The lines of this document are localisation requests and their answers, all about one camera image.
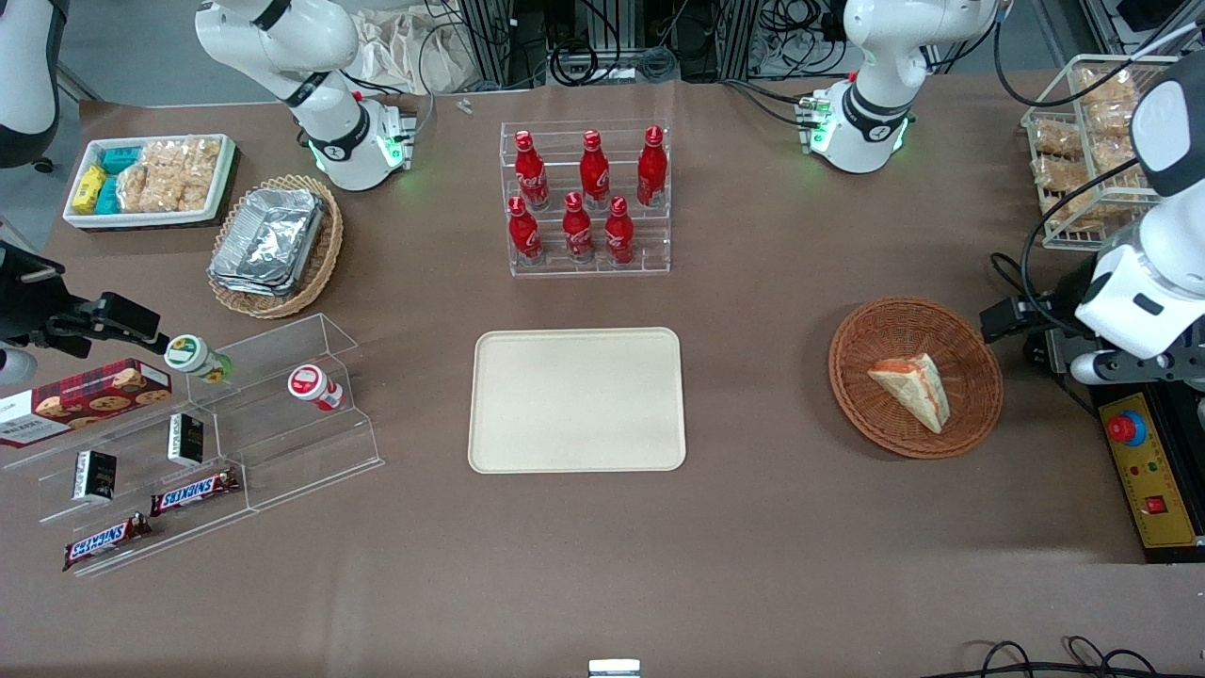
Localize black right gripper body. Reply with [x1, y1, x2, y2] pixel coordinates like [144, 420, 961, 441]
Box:
[0, 241, 95, 351]

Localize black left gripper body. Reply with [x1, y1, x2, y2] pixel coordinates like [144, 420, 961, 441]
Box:
[1034, 262, 1101, 379]

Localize triangle sandwich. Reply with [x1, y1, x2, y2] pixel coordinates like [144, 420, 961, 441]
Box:
[867, 353, 952, 435]

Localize round brown wicker basket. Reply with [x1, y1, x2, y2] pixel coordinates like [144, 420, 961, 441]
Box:
[828, 298, 1004, 460]

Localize oval light wicker basket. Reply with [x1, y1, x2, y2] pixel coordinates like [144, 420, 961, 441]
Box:
[207, 174, 345, 320]

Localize beige rectangular plastic tray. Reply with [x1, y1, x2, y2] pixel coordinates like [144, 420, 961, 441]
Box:
[469, 327, 687, 474]

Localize red chocolate chip cookie box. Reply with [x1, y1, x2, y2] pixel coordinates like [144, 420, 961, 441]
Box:
[0, 359, 173, 449]

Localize green lid white cup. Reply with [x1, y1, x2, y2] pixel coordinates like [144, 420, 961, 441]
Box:
[165, 335, 233, 384]

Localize white rectangular snack bin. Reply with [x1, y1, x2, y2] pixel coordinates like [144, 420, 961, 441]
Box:
[62, 134, 237, 231]

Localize aluminium foil container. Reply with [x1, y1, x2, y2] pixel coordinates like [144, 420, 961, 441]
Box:
[213, 187, 326, 282]
[210, 266, 295, 299]

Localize yellow snack packet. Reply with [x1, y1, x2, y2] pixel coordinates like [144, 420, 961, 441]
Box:
[72, 166, 108, 216]

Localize clear bag rice crackers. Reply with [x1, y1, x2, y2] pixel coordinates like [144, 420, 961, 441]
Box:
[117, 162, 182, 214]
[141, 138, 223, 212]

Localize small black white box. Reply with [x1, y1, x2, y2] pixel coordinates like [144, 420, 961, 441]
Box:
[168, 412, 205, 467]
[72, 450, 119, 503]

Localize bagged fried bread snack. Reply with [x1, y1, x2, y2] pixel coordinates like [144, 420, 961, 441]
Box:
[1087, 104, 1140, 166]
[1078, 66, 1138, 106]
[1034, 121, 1084, 157]
[1034, 155, 1093, 232]

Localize snickers chocolate bar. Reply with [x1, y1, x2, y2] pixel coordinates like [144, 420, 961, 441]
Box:
[63, 513, 153, 573]
[150, 468, 241, 518]

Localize yellow emergency stop control box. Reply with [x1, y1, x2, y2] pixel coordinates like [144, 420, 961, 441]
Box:
[1092, 381, 1205, 564]

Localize red lid white cup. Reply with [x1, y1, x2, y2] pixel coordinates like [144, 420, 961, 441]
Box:
[287, 364, 345, 412]

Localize clear acrylic stepped shelf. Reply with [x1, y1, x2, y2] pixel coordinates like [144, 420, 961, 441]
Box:
[184, 314, 385, 515]
[0, 377, 257, 577]

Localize red cola bottle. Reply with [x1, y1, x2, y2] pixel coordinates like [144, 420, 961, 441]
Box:
[508, 196, 543, 266]
[563, 192, 595, 264]
[637, 125, 668, 208]
[514, 130, 551, 211]
[604, 196, 635, 266]
[579, 130, 611, 211]

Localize beige paper bags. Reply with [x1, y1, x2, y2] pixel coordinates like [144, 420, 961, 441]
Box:
[350, 8, 472, 95]

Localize clear acrylic bottle rack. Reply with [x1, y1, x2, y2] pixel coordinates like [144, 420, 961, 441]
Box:
[499, 120, 673, 278]

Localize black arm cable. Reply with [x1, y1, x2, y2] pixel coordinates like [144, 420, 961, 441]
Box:
[988, 181, 1164, 316]
[993, 19, 1178, 108]

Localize white wire basket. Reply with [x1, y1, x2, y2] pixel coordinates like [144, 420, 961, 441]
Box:
[1021, 55, 1205, 251]

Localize black base cable bundle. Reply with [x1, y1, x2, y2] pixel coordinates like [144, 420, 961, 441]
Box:
[341, 68, 440, 142]
[720, 77, 822, 129]

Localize black floor cable bundle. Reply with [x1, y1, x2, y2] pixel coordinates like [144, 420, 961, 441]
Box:
[946, 637, 1205, 678]

